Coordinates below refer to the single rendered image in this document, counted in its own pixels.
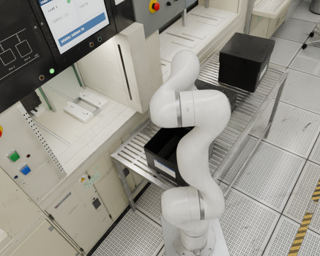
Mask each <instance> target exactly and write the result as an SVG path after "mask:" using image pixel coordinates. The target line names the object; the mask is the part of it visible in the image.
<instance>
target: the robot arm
mask: <svg viewBox="0 0 320 256"><path fill-rule="evenodd" d="M199 73H200V62H199V59H198V57H197V56H196V54H195V53H193V52H192V51H190V50H181V51H179V52H177V53H176V54H175V55H174V57H173V59H172V61H171V74H170V76H169V78H168V79H167V81H166V82H165V83H164V84H163V85H162V86H161V87H160V88H159V89H158V90H157V91H156V92H155V94H154V95H153V96H152V98H151V100H150V102H149V106H148V114H149V117H150V120H151V121H152V122H153V123H154V124H155V125H157V126H159V127H163V128H175V127H188V126H195V127H194V128H193V129H192V130H191V131H190V132H189V133H187V134H186V135H185V136H184V137H183V138H182V139H181V140H180V141H179V143H178V146H177V151H176V154H177V165H178V170H179V173H180V175H181V177H182V178H183V179H184V181H185V182H187V183H188V184H189V185H191V186H186V187H175V188H171V189H168V190H166V191H165V192H164V193H163V194H162V196H161V198H160V203H159V205H160V210H161V214H162V216H163V217H164V219H165V220H166V221H167V222H168V223H170V224H171V225H173V226H175V227H176V229H175V232H174V237H173V240H174V245H175V248H176V250H177V251H178V253H179V254H180V255H181V256H209V255H210V254H211V253H212V251H213V249H214V245H215V236H214V233H213V230H212V228H211V227H210V226H209V220H210V219H216V218H219V217H221V216H222V215H223V213H224V212H225V209H226V201H225V197H224V194H223V192H222V190H221V189H220V187H219V186H218V184H217V183H216V182H215V181H214V179H213V178H212V177H211V174H210V171H209V165H208V151H209V146H210V144H211V143H212V141H213V140H214V139H215V138H216V137H217V136H218V135H219V134H220V133H221V132H222V131H223V130H224V129H225V127H226V126H227V124H228V122H229V120H230V116H231V104H230V101H229V99H228V98H227V96H226V95H225V94H224V93H222V92H221V91H218V90H198V89H197V88H196V86H195V81H196V79H197V78H198V76H199Z"/></svg>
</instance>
